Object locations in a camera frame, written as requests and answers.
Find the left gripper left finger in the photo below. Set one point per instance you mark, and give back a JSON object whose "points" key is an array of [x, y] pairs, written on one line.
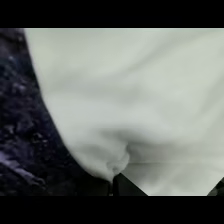
{"points": [[126, 187]]}

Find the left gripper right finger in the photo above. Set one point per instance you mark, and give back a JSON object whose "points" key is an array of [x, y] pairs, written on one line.
{"points": [[218, 190]]}

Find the white shirt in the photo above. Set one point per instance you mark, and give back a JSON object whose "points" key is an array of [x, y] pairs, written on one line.
{"points": [[133, 93]]}

